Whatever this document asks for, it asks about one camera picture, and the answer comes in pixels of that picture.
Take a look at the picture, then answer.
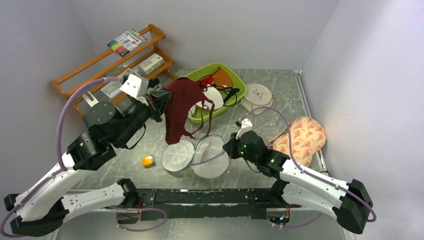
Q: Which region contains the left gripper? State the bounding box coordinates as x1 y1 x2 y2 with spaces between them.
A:
117 89 175 147

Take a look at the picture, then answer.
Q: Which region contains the dark red bra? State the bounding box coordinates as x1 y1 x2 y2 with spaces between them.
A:
164 77 215 145

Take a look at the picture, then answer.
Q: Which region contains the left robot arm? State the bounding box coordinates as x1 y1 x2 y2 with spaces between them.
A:
4 90 172 238

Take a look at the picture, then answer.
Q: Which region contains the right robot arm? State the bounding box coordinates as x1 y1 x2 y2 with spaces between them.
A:
222 130 373 235

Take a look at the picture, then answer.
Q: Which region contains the red black bra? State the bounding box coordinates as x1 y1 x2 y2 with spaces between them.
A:
196 73 240 107

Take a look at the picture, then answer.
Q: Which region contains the beige embroidered bag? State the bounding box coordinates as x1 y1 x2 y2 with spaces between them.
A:
240 83 274 112

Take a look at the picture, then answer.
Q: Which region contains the orange brown bra pad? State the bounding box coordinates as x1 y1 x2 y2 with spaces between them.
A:
210 67 233 89

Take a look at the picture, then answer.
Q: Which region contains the white small box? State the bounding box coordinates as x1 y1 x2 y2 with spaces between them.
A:
138 53 165 75

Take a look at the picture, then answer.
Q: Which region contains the wooden shelf rack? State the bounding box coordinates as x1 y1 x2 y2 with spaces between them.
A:
51 23 177 100

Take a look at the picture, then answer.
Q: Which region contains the white packaged item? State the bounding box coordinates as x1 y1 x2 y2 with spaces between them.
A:
100 68 133 99

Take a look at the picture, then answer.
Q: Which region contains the yellow white small block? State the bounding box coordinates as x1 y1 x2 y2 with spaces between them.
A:
141 154 156 169

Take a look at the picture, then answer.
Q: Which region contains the colored marker pack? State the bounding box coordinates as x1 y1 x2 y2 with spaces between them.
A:
107 29 147 57

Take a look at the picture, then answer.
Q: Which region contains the floral pink pouch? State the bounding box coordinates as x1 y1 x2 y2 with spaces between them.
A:
268 117 327 167

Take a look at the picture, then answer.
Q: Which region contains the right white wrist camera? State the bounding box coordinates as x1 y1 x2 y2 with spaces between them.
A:
236 118 253 139

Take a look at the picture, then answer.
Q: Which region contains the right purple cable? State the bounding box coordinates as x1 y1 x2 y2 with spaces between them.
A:
238 106 378 230

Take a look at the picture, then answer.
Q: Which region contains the purple cable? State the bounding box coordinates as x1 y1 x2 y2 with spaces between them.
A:
0 77 168 239
238 106 378 230

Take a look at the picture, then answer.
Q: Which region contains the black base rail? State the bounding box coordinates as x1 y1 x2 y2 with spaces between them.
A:
118 188 288 221

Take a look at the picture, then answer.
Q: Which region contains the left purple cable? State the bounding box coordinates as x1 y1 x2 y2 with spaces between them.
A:
0 77 168 239

